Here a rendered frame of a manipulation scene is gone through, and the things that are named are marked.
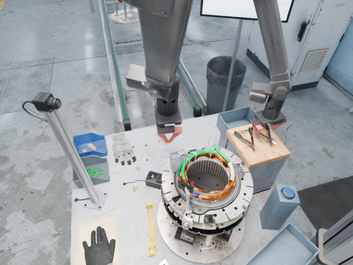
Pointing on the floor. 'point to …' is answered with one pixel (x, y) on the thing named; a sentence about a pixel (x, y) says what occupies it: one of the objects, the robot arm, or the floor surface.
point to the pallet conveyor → (118, 92)
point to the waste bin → (217, 100)
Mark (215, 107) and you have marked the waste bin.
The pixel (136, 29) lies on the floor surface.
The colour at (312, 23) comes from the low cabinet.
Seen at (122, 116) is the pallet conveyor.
